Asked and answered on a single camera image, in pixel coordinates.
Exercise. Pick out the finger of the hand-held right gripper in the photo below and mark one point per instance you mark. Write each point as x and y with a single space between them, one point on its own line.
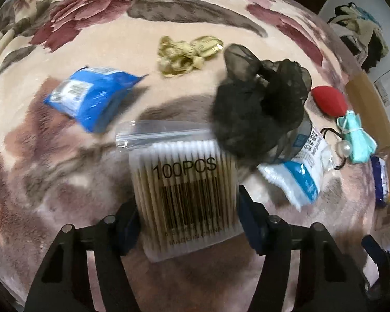
375 250

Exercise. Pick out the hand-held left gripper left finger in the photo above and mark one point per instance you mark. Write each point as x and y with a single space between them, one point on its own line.
130 230

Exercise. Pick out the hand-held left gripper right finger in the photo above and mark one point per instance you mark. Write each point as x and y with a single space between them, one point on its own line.
248 221

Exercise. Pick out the clear cotton swab bag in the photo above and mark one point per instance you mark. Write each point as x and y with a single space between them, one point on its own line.
182 185

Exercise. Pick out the teal face mask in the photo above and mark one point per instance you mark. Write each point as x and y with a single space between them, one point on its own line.
357 136

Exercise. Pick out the cardboard box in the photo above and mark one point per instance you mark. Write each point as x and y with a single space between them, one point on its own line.
367 110

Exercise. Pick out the yellow measuring tape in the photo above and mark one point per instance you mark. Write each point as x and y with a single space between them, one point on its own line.
175 55

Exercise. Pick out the white blue cotton pad packet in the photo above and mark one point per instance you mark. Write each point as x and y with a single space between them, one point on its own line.
299 175

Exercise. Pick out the blue white tissue packet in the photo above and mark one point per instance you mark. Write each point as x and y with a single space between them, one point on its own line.
380 182

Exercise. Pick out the floral plush blanket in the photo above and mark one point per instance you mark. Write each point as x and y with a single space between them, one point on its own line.
84 169

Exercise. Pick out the black mesh scrunchie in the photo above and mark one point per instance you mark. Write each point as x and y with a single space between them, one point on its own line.
253 113

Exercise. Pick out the blue wipes packet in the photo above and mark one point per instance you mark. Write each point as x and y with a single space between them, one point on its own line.
91 97

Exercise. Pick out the red makeup sponge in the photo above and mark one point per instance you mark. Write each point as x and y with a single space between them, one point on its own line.
328 100

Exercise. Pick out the white power strip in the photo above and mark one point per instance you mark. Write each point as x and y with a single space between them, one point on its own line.
384 95

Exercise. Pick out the pile of clothes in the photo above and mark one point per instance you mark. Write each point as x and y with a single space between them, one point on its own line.
357 32

